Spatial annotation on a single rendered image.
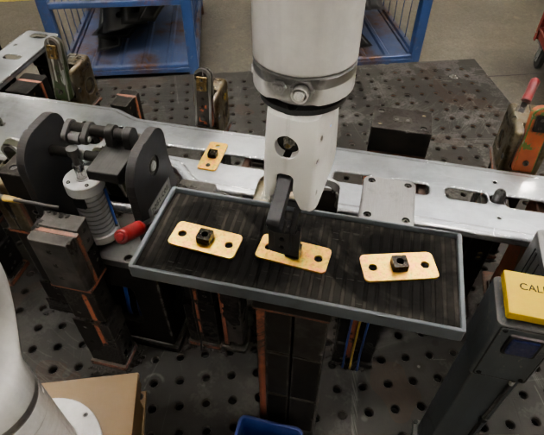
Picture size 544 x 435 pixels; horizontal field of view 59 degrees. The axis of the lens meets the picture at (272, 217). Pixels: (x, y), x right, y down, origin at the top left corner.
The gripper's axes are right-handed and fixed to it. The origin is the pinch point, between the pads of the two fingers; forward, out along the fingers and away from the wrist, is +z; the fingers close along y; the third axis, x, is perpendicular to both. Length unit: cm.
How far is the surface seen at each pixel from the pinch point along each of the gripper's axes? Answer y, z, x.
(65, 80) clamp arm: 43, 20, 65
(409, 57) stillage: 248, 104, -4
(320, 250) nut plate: 1.2, 6.3, -2.8
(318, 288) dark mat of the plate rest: -3.9, 6.6, -3.8
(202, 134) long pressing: 38, 23, 30
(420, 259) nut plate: 3.4, 6.3, -14.0
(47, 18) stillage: 170, 73, 182
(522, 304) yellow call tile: 0.7, 6.6, -25.1
